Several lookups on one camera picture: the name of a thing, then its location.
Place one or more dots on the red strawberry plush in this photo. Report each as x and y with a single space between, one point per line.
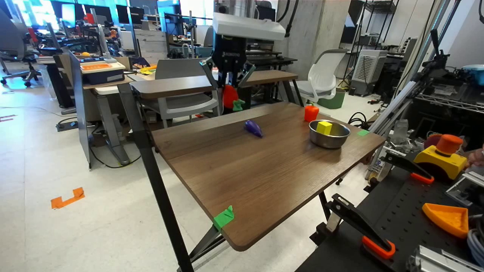
228 98

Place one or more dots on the white desk with dark panel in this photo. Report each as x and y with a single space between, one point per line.
98 101

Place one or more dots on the orange floor bracket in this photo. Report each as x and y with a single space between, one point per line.
65 200

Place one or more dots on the orange triangular plastic piece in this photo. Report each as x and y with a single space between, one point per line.
447 218

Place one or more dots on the yellow block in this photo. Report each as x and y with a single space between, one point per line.
323 128

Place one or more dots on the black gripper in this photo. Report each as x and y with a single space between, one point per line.
228 54

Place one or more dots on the white plastic chair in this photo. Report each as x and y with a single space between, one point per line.
322 81

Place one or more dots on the orange item on desk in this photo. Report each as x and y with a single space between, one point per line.
95 66

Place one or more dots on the metal shelf rack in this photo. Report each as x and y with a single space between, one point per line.
375 46

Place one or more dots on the white diagonal bar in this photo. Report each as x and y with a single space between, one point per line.
398 108

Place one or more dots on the brown background desk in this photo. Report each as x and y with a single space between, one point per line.
171 85

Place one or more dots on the small green tape piece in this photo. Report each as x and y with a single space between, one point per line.
224 218

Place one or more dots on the purple eggplant toy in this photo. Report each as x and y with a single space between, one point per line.
252 129

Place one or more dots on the yellow emergency stop box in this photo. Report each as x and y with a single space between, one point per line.
443 161

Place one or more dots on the grey desk chair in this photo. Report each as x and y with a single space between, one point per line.
181 101

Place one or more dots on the aluminium extrusion rail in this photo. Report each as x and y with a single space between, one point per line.
443 262

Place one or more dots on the metal bowl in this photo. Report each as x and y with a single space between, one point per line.
326 141

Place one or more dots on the orange bell pepper toy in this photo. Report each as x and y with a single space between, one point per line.
310 114

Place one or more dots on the dark office chair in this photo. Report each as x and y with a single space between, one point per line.
16 51

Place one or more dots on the black box on desk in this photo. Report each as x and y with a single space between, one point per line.
103 76

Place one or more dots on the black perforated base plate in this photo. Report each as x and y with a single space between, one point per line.
402 212

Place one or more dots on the black metal frame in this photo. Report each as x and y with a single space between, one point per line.
151 167

